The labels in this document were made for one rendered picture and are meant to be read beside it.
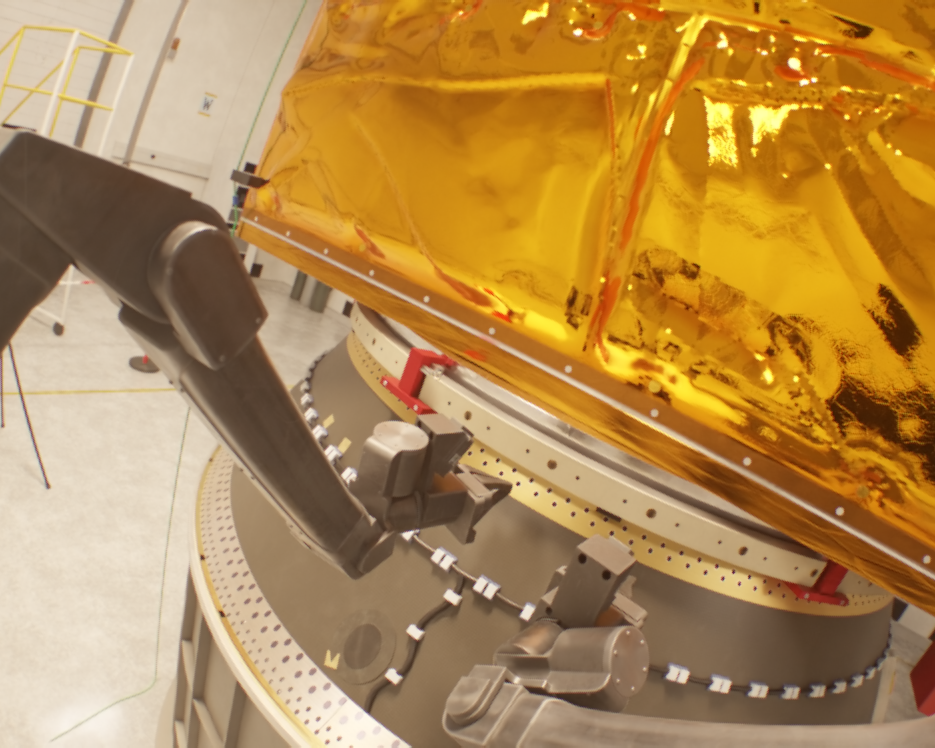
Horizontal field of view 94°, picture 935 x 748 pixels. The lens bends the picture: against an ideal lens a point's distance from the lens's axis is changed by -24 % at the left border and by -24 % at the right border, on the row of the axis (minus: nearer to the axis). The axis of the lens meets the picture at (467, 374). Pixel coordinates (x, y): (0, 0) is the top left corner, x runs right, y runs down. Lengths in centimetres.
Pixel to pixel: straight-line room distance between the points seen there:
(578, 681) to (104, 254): 40
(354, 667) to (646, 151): 92
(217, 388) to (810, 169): 75
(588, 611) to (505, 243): 61
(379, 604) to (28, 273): 79
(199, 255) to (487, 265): 72
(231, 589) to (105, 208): 96
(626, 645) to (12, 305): 43
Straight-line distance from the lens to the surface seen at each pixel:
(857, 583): 105
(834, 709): 122
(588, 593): 49
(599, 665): 44
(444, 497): 62
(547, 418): 86
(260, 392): 35
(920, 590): 89
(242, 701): 118
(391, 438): 57
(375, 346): 110
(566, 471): 81
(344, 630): 96
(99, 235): 24
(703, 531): 83
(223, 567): 118
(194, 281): 25
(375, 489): 57
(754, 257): 81
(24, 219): 23
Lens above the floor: 195
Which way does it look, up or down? 13 degrees down
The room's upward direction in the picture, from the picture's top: 21 degrees clockwise
